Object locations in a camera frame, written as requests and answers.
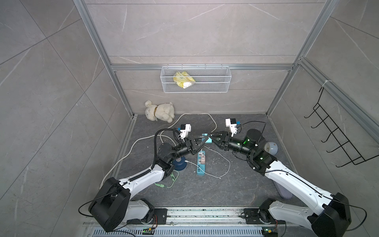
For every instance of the teal power strip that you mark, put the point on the teal power strip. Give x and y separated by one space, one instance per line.
200 168

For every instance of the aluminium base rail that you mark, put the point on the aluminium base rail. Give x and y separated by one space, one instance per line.
225 221

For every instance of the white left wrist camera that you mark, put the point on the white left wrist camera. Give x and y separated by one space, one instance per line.
185 130

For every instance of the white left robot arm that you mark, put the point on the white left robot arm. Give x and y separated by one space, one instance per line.
114 202

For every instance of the cream plush toy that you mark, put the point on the cream plush toy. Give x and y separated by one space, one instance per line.
164 112

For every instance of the black wall hook rack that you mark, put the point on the black wall hook rack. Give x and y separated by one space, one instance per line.
344 144

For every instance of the grey round alarm clock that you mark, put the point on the grey round alarm clock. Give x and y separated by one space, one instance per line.
271 148

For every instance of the white wire mesh basket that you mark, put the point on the white wire mesh basket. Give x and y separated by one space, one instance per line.
209 79

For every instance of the teal square charger block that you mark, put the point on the teal square charger block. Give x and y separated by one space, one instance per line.
206 139

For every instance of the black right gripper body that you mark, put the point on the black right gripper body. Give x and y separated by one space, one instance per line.
232 144

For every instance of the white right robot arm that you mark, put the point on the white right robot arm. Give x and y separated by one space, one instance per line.
326 214

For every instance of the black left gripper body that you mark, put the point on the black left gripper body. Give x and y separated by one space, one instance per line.
184 150

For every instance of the yellow crumpled bag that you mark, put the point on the yellow crumpled bag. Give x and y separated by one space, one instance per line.
183 80

